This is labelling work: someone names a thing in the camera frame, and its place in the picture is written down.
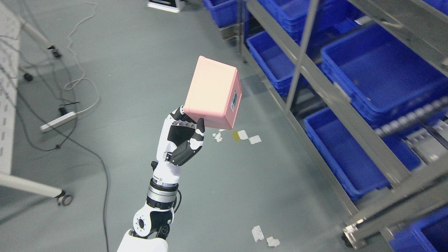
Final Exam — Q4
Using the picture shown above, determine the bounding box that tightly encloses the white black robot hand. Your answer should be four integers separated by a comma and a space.
156, 105, 205, 167

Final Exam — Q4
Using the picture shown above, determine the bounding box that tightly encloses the pink plastic storage box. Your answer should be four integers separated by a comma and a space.
184, 56, 242, 130

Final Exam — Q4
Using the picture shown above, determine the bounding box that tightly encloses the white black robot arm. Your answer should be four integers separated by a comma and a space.
117, 161, 180, 252

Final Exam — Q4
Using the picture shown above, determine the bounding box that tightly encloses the blue bin middle shelf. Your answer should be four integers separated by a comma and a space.
246, 31, 295, 96

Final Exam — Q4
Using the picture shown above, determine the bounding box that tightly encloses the blue bin shelf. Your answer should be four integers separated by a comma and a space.
246, 31, 295, 96
321, 24, 447, 128
304, 107, 422, 201

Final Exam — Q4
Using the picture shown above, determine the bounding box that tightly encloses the blue bin lower shelf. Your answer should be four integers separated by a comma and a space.
304, 107, 422, 201

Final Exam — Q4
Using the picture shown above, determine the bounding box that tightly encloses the blue bin upper shelf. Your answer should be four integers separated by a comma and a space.
321, 24, 447, 128

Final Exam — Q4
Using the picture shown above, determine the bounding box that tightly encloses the steel shelf rack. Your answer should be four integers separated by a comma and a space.
237, 0, 447, 250

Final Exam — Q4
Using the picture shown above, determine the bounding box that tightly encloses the white power strip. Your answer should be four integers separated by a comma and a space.
40, 112, 77, 133

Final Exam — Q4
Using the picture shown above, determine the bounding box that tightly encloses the white perforated cart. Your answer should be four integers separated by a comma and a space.
0, 4, 73, 206

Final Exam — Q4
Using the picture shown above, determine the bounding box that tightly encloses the black floor cable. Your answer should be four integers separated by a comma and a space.
0, 21, 110, 252

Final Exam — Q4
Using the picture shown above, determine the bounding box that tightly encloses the white cable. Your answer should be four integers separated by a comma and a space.
64, 0, 100, 115

